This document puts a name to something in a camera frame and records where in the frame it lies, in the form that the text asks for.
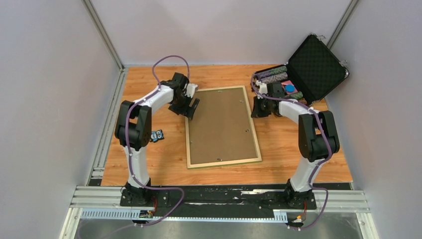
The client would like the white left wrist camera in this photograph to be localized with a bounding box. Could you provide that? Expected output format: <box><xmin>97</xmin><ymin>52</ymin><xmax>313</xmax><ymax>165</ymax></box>
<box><xmin>185</xmin><ymin>83</ymin><xmax>198</xmax><ymax>98</ymax></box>

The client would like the blue yellow chip row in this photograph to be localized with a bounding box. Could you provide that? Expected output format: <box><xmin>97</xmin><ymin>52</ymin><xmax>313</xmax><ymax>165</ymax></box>
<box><xmin>260</xmin><ymin>72</ymin><xmax>288</xmax><ymax>84</ymax></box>

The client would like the blue dealer button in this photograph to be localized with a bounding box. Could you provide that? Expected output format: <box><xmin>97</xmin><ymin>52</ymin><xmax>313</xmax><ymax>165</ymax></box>
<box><xmin>285</xmin><ymin>84</ymin><xmax>296</xmax><ymax>93</ymax></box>

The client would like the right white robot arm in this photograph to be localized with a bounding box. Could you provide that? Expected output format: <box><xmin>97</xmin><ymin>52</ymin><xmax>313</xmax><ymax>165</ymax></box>
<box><xmin>250</xmin><ymin>83</ymin><xmax>340</xmax><ymax>208</ymax></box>

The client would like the black poker chip case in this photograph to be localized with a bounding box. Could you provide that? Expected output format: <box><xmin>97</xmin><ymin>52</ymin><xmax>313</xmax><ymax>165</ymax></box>
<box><xmin>253</xmin><ymin>34</ymin><xmax>349</xmax><ymax>105</ymax></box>

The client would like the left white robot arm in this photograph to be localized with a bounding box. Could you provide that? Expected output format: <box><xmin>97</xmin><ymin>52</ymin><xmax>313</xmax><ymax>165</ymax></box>
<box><xmin>114</xmin><ymin>73</ymin><xmax>200</xmax><ymax>206</ymax></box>

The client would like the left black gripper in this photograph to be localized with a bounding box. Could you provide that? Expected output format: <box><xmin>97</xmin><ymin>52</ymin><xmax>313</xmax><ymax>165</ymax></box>
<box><xmin>169</xmin><ymin>92</ymin><xmax>200</xmax><ymax>120</ymax></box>

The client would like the small blue owl toy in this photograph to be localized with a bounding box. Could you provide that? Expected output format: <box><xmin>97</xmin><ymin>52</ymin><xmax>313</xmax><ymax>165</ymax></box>
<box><xmin>150</xmin><ymin>129</ymin><xmax>165</xmax><ymax>143</ymax></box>

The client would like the wooden picture frame green trim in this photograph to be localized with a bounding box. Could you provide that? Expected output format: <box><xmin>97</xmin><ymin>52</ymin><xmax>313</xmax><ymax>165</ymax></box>
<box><xmin>184</xmin><ymin>86</ymin><xmax>263</xmax><ymax>169</ymax></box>

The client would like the black mounting base rail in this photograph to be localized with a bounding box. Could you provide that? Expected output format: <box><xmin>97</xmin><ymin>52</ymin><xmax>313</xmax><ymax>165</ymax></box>
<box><xmin>70</xmin><ymin>183</ymin><xmax>370</xmax><ymax>223</ymax></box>

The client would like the top blue green chip row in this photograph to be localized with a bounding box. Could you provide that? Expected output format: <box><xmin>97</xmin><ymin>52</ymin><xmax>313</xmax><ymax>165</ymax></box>
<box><xmin>255</xmin><ymin>65</ymin><xmax>287</xmax><ymax>79</ymax></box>

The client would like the green poker chip row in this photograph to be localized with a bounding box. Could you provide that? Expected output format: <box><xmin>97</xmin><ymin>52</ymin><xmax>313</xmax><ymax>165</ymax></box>
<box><xmin>289</xmin><ymin>92</ymin><xmax>304</xmax><ymax>100</ymax></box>

